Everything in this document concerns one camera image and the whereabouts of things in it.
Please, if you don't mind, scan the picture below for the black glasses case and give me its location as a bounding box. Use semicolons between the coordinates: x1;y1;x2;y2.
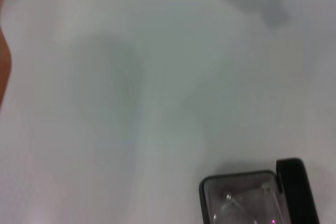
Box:
198;157;320;224

